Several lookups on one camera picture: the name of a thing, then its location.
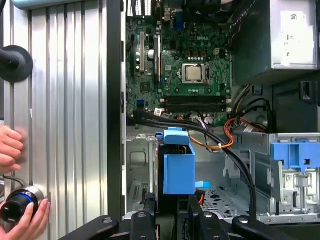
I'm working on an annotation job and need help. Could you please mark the blue drive cage latch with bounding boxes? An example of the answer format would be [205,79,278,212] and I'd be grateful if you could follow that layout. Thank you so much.
[270,141,320,174]

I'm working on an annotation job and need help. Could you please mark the hard disk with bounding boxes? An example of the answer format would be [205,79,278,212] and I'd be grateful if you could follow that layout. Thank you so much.
[149,126,213,240]

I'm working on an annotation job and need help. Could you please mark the black case fan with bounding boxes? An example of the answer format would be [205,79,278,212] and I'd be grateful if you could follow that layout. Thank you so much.
[182,0,242,25]

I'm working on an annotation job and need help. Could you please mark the silver drive cage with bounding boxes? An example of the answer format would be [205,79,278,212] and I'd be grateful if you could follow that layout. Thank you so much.
[233,131,320,225]

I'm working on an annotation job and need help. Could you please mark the silver disk bay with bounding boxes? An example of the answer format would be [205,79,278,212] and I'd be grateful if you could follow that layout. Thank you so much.
[125,133,161,215]

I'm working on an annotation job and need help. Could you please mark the green motherboard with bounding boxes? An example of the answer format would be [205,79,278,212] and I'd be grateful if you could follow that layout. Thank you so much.
[125,0,234,129]

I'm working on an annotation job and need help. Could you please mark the black PC case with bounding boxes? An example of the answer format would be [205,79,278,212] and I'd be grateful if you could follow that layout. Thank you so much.
[106,0,320,240]

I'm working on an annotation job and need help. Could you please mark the black cable bundle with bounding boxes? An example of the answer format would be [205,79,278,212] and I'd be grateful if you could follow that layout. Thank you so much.
[126,109,259,222]

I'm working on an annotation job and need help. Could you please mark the silver CPU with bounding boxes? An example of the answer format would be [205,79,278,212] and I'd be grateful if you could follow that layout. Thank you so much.
[186,66,203,83]

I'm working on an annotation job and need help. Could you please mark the person's left hand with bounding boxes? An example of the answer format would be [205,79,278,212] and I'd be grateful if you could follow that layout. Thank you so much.
[0,125,25,174]

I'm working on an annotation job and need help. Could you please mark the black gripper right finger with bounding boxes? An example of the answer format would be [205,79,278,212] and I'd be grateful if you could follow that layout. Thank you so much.
[188,194,298,240]

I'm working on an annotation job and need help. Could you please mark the person's right hand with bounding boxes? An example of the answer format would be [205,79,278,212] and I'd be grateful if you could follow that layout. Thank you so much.
[0,198,52,240]

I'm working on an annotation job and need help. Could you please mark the white expansion slot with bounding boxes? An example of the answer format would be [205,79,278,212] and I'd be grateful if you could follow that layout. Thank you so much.
[139,31,147,74]

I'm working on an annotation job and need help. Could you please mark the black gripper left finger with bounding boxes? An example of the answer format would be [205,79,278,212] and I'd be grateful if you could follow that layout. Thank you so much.
[58,192,158,240]

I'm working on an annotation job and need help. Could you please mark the silver power supply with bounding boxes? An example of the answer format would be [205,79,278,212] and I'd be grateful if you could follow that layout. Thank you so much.
[231,0,320,87]

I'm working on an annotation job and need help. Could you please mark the orange and red power wires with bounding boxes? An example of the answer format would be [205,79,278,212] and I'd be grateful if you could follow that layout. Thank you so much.
[188,116,268,151]

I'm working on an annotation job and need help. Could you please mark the CPU socket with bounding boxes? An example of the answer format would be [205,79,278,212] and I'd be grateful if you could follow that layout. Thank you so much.
[180,62,210,86]

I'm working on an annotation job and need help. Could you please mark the black round knob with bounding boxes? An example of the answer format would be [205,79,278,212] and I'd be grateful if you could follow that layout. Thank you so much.
[0,44,35,83]

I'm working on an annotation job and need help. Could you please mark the black RAM slot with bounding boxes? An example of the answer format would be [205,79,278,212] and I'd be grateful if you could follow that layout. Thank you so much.
[161,95,230,105]
[161,104,230,114]

